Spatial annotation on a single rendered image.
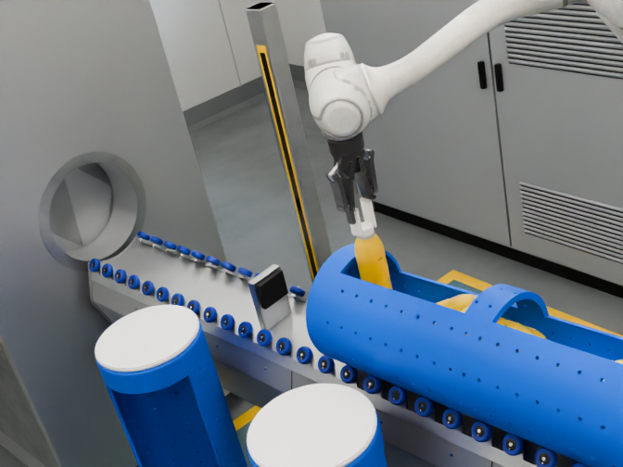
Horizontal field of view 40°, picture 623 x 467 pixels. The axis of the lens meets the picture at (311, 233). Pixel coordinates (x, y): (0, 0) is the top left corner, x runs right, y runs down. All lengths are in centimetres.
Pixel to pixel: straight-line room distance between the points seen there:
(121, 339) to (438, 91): 218
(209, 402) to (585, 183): 195
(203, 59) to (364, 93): 515
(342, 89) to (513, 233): 257
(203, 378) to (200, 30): 465
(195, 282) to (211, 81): 420
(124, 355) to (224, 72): 475
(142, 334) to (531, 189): 208
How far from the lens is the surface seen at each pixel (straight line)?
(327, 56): 170
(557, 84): 352
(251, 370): 233
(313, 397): 190
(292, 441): 181
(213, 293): 257
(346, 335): 190
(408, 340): 179
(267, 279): 227
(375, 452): 179
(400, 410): 198
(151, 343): 224
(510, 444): 181
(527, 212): 391
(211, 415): 232
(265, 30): 233
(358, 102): 154
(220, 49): 675
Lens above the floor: 223
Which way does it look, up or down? 28 degrees down
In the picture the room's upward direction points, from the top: 13 degrees counter-clockwise
